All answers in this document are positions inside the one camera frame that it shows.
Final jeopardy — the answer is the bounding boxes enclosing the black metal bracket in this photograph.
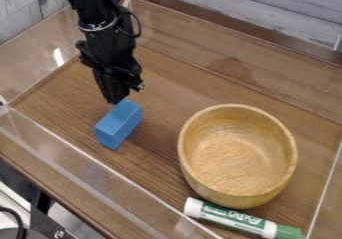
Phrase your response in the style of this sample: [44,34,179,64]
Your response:
[29,206,77,239]

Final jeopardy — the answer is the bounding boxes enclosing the clear acrylic tray walls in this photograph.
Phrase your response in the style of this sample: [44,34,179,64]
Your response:
[0,0,342,239]

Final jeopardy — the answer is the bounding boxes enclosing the green white dry-erase marker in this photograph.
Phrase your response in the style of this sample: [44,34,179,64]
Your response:
[183,197,306,239]

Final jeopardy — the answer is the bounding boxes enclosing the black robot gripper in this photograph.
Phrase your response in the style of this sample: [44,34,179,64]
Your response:
[76,16,144,105]

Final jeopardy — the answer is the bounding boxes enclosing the brown wooden bowl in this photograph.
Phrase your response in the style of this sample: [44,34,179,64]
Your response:
[178,104,299,209]

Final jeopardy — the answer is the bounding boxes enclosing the blue foam block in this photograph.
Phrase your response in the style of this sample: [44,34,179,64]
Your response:
[93,99,143,150]

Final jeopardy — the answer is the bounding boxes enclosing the black cable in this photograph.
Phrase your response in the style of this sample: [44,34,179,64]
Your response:
[0,205,25,239]

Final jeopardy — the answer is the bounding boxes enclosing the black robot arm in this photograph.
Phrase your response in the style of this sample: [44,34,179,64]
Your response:
[68,0,143,105]

